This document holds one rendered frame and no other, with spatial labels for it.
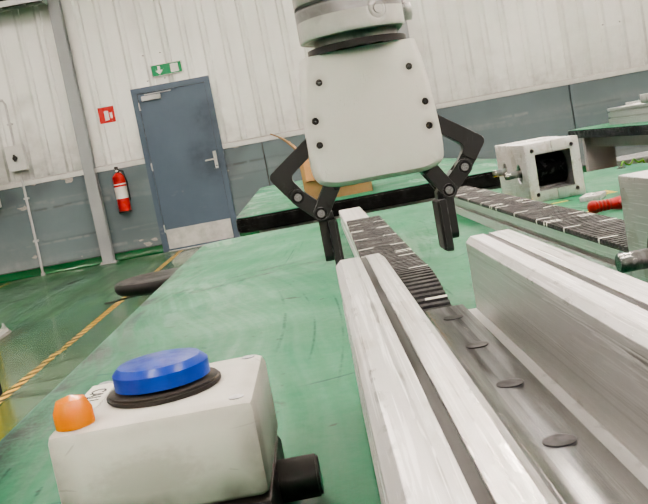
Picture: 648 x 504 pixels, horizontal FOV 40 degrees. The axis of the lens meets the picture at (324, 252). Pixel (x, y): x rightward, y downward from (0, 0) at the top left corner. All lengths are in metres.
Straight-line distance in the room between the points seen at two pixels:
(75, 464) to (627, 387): 0.20
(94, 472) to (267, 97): 11.14
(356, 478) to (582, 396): 0.13
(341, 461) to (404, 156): 0.30
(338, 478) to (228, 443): 0.09
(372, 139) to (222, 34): 10.95
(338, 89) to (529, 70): 11.24
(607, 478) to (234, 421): 0.16
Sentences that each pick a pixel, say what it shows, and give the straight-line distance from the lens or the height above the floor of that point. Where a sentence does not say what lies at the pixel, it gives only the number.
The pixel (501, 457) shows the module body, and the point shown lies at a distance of 0.17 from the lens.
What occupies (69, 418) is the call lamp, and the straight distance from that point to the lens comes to 0.35.
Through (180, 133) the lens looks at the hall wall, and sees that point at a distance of 11.50.
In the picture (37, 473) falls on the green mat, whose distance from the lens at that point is 0.53.
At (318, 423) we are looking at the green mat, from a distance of 0.49.
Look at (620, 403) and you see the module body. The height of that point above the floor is 0.84.
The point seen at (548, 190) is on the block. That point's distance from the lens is 1.46.
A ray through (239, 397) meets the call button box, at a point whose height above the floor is 0.84.
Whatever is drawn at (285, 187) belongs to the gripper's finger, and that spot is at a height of 0.90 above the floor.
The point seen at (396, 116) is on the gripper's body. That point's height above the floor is 0.94.
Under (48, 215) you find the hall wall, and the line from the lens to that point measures 11.88.
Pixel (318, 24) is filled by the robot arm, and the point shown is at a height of 1.01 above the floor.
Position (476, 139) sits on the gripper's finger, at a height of 0.91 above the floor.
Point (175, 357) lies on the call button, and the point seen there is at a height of 0.85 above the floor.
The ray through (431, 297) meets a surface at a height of 0.81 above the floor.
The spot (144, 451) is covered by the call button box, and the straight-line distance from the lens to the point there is 0.35.
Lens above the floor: 0.93
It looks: 7 degrees down
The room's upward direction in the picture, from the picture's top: 11 degrees counter-clockwise
